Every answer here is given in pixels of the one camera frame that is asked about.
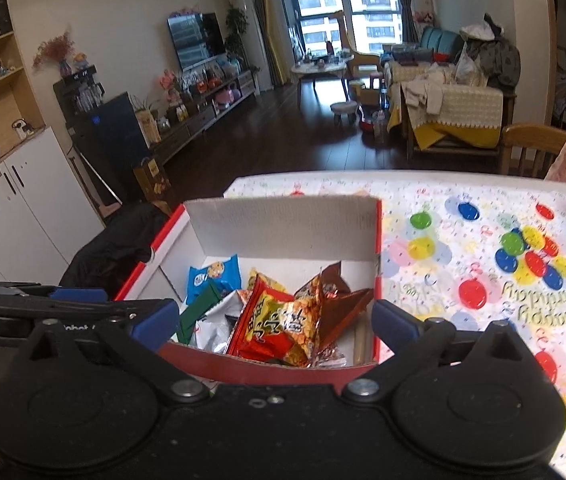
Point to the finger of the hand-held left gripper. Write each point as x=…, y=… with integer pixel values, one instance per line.
x=80, y=294
x=63, y=307

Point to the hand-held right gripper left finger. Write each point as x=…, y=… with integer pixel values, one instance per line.
x=155, y=322

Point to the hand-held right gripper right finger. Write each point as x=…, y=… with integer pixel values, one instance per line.
x=393, y=325

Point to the beige sausage stick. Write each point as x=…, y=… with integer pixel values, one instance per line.
x=361, y=342

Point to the green snack packet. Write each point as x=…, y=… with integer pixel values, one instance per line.
x=198, y=310

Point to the brown snack bag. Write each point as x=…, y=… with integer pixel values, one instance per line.
x=343, y=305

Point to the white silver snack packet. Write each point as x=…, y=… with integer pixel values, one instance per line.
x=213, y=330

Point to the blue snack packet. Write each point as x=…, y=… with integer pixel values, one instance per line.
x=213, y=275

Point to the red snack bag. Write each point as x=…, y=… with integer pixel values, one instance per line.
x=268, y=330

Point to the red and white cardboard box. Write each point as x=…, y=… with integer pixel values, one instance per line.
x=283, y=230

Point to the black jacket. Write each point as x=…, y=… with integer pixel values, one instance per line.
x=113, y=245

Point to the balloon print tablecloth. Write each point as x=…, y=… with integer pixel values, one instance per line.
x=463, y=260

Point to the white cabinet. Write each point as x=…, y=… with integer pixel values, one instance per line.
x=28, y=200

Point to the yellow paper bag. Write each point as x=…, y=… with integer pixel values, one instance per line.
x=153, y=180

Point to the black water dispenser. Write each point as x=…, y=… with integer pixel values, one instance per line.
x=113, y=125

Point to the yellow carton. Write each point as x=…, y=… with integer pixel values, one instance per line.
x=149, y=127

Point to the dark television cabinet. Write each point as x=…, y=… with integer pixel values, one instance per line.
x=203, y=120

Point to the small round stool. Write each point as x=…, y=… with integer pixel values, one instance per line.
x=344, y=107

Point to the pink flowers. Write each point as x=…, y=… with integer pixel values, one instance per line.
x=170, y=82

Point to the sofa with cream cover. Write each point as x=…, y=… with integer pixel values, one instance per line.
x=463, y=100

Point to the wooden dining chair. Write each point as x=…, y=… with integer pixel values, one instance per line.
x=533, y=135

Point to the dried flowers in vase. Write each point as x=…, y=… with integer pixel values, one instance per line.
x=55, y=47

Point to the wooden armchair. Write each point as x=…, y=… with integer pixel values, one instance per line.
x=363, y=60

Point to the round coffee table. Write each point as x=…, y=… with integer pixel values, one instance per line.
x=320, y=67

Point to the flat screen television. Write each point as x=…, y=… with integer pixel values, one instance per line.
x=195, y=40

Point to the pile of clothes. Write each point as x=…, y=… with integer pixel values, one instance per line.
x=498, y=60

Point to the teal sofa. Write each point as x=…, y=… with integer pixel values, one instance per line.
x=438, y=39

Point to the white standing air conditioner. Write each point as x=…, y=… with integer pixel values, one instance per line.
x=250, y=40

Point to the green house plant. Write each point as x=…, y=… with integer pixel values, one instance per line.
x=235, y=25

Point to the grey and yellow curtain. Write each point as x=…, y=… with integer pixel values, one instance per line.
x=265, y=20

